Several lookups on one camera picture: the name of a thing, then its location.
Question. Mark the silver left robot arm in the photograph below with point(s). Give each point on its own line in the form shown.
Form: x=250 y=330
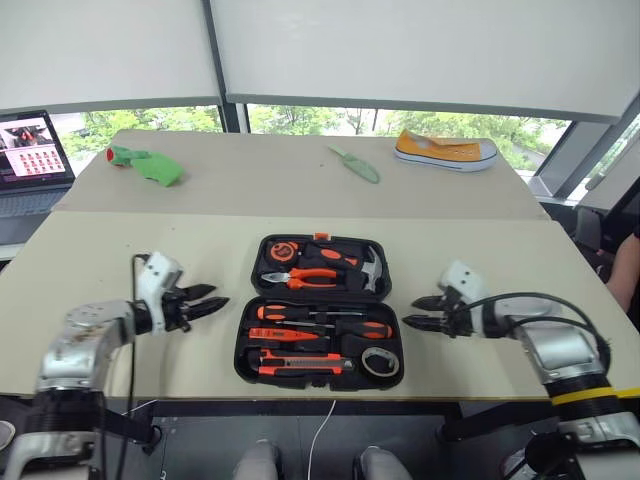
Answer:
x=80 y=340

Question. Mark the orange test pen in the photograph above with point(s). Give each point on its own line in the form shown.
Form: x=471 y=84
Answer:
x=280 y=334

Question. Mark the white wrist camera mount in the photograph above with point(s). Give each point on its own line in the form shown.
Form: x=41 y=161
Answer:
x=155 y=280
x=465 y=280

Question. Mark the green cloth with red end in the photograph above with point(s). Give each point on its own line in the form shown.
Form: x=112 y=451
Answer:
x=157 y=167

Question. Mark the dark window frame post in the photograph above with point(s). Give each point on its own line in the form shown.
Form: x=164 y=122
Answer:
x=230 y=117

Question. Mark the black orange screwdriver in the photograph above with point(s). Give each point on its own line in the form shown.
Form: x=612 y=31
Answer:
x=277 y=312
x=360 y=330

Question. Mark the yellow canvas sneaker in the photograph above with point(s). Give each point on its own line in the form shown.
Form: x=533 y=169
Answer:
x=440 y=152

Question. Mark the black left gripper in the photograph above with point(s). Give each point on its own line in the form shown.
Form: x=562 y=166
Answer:
x=176 y=311

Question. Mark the orange black tape measure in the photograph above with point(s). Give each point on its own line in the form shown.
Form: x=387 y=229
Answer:
x=281 y=251

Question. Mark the white roller blind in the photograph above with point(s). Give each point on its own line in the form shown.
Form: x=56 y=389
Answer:
x=100 y=50
x=425 y=50

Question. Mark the black tool case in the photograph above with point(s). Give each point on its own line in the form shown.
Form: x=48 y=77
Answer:
x=320 y=382

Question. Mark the orange black utility knife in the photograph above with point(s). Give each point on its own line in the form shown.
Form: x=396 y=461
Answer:
x=300 y=364

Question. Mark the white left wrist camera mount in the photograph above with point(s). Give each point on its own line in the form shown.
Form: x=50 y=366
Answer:
x=155 y=280

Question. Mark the black electrical tape roll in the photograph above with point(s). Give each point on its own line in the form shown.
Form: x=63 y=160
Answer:
x=367 y=367

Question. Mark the black table frame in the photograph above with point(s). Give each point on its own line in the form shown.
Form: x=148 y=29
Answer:
x=300 y=409

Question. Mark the grey rounded shape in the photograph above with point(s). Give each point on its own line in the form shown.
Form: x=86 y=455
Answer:
x=257 y=462
x=380 y=465

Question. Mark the silver claw hammer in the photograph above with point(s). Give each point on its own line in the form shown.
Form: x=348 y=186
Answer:
x=372 y=270

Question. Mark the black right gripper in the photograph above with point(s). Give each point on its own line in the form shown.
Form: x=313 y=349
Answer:
x=454 y=321

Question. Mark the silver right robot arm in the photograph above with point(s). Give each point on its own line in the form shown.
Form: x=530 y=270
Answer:
x=565 y=350

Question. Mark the person in dark clothing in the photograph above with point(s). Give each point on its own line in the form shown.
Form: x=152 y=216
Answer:
x=627 y=270

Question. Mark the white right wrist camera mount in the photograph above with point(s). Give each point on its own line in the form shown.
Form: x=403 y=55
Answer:
x=465 y=280

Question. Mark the open laptop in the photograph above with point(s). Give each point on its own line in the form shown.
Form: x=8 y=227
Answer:
x=32 y=160

